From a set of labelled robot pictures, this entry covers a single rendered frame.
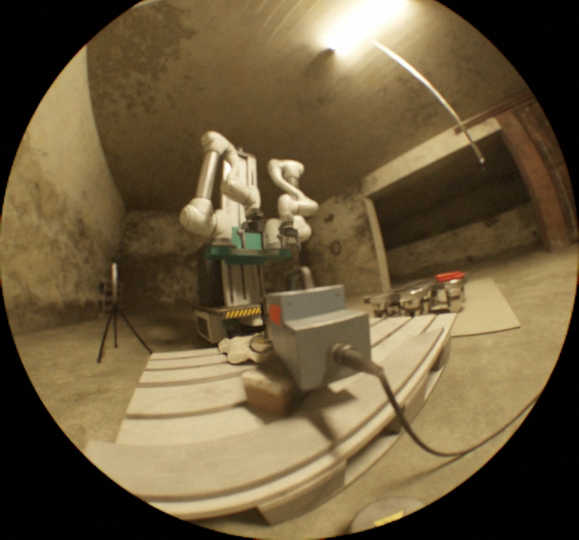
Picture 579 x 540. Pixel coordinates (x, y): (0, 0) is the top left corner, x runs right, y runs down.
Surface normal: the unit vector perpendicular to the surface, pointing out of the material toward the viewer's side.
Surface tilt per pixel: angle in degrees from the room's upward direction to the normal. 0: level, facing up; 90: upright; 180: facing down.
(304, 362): 90
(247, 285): 90
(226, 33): 180
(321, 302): 90
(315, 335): 90
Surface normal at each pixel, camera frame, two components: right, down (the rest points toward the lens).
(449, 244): -0.84, -0.01
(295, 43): 0.12, 0.97
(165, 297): 0.52, -0.24
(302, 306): 0.24, -0.22
